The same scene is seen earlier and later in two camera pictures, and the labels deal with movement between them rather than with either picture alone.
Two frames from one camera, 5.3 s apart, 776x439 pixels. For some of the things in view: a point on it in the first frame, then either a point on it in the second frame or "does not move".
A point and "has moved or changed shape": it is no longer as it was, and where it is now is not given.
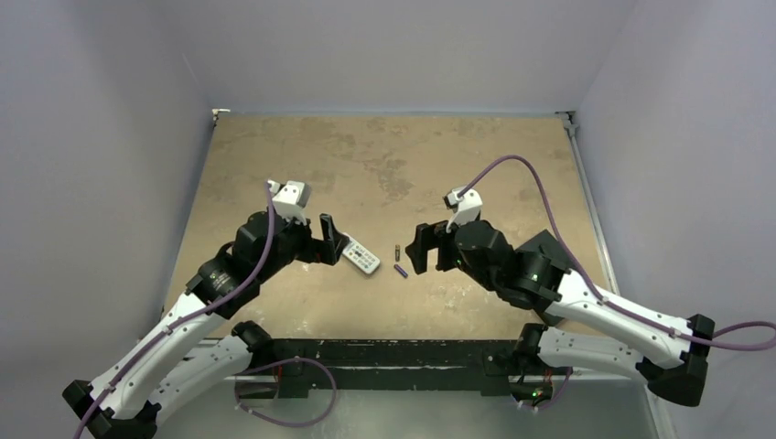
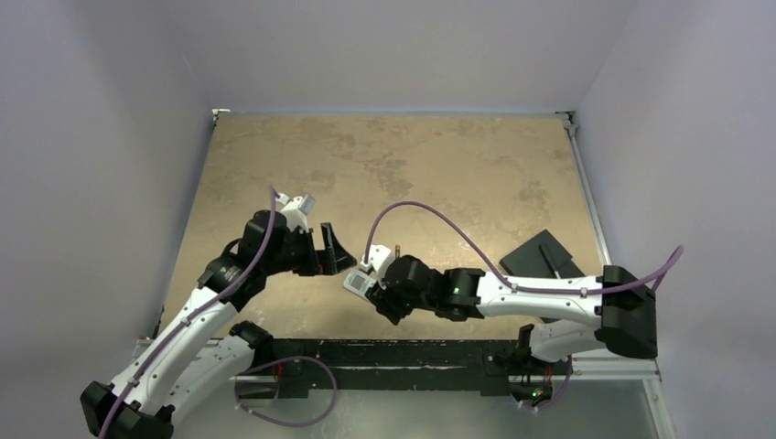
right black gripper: (441, 250) to (383, 301)
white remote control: (360, 256) has moved or changed shape
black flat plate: (548, 246) does not move
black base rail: (488, 366) does not move
